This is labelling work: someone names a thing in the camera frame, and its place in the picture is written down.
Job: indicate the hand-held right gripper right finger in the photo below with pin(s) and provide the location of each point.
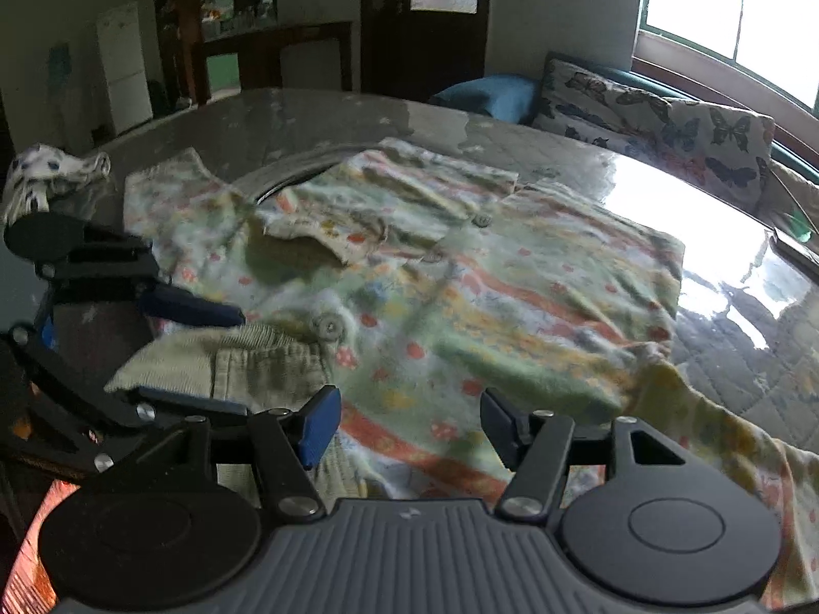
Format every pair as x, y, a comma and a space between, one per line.
500, 428

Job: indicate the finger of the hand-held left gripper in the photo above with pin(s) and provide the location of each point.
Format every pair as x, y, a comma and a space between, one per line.
192, 407
192, 310

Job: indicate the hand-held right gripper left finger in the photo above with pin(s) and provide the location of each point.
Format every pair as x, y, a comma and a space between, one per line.
320, 425

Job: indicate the floral button-up shirt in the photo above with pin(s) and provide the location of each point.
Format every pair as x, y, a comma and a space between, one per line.
499, 307

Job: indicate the white blue-spotted cloth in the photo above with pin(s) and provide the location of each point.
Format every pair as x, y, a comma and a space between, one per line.
45, 172

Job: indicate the white refrigerator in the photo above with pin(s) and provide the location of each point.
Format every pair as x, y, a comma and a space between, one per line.
125, 70

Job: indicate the dark wooden display cabinet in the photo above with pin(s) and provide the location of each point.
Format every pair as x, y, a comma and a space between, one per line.
182, 19

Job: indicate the dark wooden counter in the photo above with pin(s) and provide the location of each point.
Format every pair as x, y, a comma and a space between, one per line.
281, 35

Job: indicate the blue pillow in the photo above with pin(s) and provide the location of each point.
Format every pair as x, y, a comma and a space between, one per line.
492, 97

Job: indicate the butterfly print cushion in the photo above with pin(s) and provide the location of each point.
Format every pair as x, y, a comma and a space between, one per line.
672, 121

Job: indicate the dark wooden door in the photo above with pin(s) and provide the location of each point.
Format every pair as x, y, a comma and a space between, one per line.
422, 38

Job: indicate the pale cushion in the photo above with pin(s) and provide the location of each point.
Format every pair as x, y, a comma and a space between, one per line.
793, 195

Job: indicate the window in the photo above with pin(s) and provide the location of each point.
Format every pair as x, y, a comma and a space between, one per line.
729, 6

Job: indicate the blue wall poster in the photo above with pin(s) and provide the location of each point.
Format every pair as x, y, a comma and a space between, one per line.
60, 64

